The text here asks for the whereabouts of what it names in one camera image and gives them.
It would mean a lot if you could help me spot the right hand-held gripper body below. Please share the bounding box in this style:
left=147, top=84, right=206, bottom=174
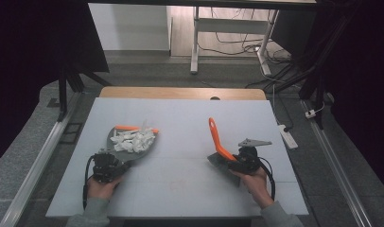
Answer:
left=235, top=137, right=273, bottom=175

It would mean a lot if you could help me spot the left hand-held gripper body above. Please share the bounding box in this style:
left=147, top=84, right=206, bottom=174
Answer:
left=91, top=148, right=127, bottom=184

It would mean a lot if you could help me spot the grey dustpan with orange edge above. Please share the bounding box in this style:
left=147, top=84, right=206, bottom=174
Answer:
left=106, top=125, right=160, bottom=164

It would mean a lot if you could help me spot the grey brush with orange handle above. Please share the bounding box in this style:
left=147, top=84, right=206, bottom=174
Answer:
left=206, top=116, right=245, bottom=187

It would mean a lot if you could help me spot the person's left hand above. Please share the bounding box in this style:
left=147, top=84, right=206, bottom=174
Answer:
left=86, top=174, right=124, bottom=201

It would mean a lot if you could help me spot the person's right hand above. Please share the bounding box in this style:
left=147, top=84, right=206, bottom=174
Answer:
left=230, top=166, right=275, bottom=209

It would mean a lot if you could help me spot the white power strip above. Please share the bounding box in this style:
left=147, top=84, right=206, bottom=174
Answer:
left=277, top=124, right=299, bottom=149

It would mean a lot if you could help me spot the black floor plate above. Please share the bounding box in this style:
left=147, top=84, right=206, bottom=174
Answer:
left=59, top=122, right=84, bottom=146

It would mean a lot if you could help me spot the black metal stand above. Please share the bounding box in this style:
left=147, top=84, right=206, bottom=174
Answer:
left=56, top=61, right=113, bottom=123
left=265, top=0, right=361, bottom=131

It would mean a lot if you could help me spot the wooden table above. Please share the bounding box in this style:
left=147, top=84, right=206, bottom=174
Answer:
left=98, top=86, right=268, bottom=101

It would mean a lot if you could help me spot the dark curtain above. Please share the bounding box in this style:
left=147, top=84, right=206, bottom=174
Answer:
left=302, top=0, right=384, bottom=190
left=0, top=0, right=110, bottom=169

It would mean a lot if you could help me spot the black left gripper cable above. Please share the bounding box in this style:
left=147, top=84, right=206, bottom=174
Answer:
left=81, top=154, right=97, bottom=211

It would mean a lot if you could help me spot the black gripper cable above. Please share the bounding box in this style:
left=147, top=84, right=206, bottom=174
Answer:
left=259, top=156, right=276, bottom=201
left=81, top=154, right=97, bottom=211

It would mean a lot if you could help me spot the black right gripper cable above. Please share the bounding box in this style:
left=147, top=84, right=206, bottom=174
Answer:
left=259, top=156, right=276, bottom=201

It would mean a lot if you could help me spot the black power strip cable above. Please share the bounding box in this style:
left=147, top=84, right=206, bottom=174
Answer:
left=272, top=83, right=296, bottom=132

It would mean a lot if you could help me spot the aluminium floor rail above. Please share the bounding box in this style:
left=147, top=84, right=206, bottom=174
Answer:
left=0, top=91, right=83, bottom=227
left=301, top=99, right=375, bottom=227

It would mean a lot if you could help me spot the tangle of black floor cables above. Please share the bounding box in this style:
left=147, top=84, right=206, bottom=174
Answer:
left=198, top=8, right=293, bottom=65

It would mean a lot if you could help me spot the white desk frame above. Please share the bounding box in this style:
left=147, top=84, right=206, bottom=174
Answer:
left=189, top=6, right=280, bottom=77

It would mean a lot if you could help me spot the white wall panel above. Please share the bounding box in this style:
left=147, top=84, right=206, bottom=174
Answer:
left=86, top=3, right=173, bottom=52

